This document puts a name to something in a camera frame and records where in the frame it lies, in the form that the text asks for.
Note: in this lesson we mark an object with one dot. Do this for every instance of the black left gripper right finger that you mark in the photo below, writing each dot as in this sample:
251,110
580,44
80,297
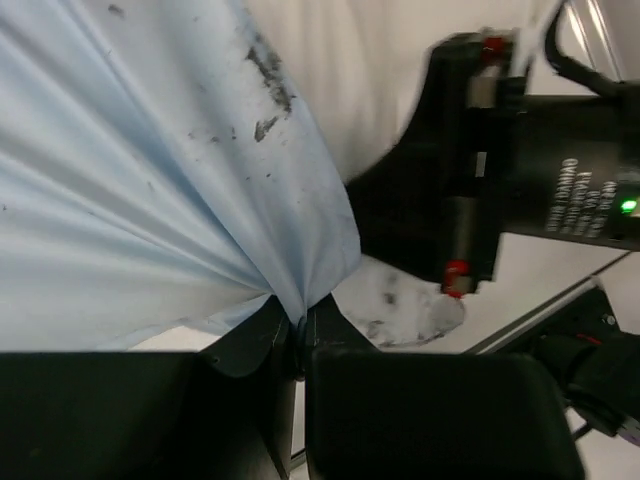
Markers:
371,414

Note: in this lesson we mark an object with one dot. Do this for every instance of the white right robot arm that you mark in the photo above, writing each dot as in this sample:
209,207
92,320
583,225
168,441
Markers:
574,171

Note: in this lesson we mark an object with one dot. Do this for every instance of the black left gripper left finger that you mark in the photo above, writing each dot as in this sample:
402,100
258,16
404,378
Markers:
225,412

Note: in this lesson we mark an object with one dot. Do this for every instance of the white pillow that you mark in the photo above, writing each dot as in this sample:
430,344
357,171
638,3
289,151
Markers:
358,65

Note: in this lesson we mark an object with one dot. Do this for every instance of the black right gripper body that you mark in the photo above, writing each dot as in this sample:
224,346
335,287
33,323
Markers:
479,104

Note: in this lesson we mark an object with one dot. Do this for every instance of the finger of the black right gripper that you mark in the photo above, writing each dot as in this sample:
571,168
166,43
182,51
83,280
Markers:
397,203

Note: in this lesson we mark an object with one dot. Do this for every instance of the light blue pillowcase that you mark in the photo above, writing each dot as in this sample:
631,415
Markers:
157,165

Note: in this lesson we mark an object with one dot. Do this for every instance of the aluminium rail right side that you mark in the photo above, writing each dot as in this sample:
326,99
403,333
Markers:
608,32

